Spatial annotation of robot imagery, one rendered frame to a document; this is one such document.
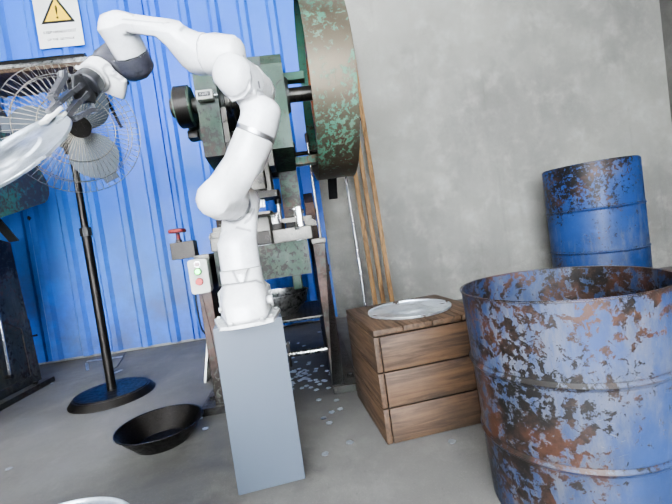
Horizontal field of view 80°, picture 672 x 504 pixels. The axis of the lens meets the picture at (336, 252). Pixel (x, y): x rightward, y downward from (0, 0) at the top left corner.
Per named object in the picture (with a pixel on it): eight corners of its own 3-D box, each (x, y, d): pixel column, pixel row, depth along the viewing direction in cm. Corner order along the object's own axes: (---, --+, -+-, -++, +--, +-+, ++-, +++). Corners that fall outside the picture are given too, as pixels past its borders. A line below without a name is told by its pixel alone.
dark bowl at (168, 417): (194, 456, 131) (190, 435, 130) (98, 473, 128) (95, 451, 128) (214, 415, 161) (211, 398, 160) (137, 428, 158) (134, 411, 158)
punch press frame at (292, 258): (328, 352, 171) (282, 31, 165) (225, 368, 167) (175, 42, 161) (319, 316, 250) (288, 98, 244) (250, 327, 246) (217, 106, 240)
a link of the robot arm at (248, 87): (280, 146, 115) (303, 86, 112) (251, 131, 99) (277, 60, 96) (225, 124, 119) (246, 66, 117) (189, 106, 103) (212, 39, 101)
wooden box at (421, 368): (502, 418, 127) (489, 309, 125) (388, 445, 120) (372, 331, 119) (446, 376, 166) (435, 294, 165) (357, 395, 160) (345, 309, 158)
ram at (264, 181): (272, 188, 179) (262, 121, 177) (238, 192, 178) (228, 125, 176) (274, 192, 196) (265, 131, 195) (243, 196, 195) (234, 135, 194)
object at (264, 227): (276, 242, 163) (271, 209, 162) (241, 247, 162) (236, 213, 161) (279, 241, 188) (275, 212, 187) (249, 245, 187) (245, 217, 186)
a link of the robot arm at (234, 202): (279, 146, 115) (254, 131, 97) (248, 226, 119) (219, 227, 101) (245, 132, 117) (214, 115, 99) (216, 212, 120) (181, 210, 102)
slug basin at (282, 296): (312, 314, 178) (308, 292, 178) (234, 326, 175) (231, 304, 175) (310, 302, 212) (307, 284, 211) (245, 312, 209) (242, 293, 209)
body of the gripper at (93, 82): (92, 95, 121) (77, 112, 115) (71, 68, 115) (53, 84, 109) (112, 89, 118) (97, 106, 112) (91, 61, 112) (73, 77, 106)
